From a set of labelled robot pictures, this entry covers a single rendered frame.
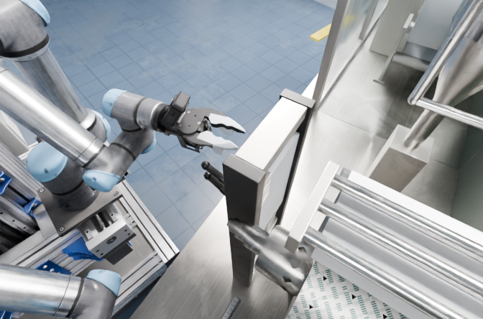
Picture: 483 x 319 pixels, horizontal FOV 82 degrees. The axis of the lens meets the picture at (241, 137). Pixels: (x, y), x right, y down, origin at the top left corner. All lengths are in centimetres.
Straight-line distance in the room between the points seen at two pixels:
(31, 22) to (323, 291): 77
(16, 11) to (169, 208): 144
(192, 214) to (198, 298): 111
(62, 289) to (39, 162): 41
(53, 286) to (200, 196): 134
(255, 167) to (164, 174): 178
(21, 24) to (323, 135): 94
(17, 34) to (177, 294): 72
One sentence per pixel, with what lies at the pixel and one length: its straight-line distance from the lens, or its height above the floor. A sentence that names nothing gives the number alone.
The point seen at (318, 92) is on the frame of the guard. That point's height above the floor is 100.
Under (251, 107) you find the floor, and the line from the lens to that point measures 244.
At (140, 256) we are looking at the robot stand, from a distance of 165.
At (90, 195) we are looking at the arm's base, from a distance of 110.
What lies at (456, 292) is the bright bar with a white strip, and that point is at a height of 144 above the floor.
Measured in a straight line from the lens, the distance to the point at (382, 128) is 114.
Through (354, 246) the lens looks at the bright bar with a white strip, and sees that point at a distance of 31.
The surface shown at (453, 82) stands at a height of 138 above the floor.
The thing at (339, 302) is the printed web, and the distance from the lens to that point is 32.
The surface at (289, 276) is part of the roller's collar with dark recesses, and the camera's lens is 37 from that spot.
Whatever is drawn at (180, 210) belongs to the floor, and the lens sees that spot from 192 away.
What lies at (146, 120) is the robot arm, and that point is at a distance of 69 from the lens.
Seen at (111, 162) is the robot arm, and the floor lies 115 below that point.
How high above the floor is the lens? 171
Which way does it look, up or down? 51 degrees down
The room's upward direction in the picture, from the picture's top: straight up
